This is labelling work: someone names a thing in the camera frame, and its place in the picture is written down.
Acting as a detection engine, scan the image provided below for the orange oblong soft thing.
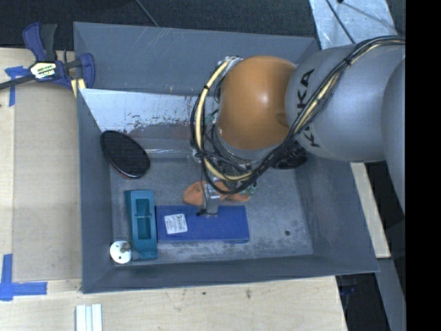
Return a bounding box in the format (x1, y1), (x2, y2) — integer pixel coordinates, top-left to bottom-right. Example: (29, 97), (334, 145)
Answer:
(182, 180), (252, 207)

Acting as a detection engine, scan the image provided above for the blue flat box white label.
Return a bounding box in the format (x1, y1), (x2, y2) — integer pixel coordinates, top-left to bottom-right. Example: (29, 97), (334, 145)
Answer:
(154, 204), (251, 245)

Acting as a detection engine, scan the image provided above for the grey metal bin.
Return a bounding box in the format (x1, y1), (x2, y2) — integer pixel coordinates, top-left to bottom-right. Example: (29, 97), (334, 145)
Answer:
(72, 21), (380, 294)

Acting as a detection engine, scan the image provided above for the teal tape dispenser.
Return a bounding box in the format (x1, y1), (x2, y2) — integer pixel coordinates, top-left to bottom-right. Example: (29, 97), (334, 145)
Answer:
(123, 188), (160, 261)

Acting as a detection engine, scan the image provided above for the black oval mesh lid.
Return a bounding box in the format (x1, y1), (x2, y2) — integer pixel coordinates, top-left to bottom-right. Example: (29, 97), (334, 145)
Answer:
(99, 130), (152, 179)

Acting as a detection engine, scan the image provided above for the white round knob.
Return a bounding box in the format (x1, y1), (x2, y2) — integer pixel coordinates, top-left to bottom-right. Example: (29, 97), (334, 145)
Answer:
(109, 240), (133, 265)

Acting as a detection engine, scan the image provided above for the pale wood board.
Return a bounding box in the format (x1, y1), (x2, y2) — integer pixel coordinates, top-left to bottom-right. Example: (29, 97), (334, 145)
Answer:
(11, 83), (84, 283)

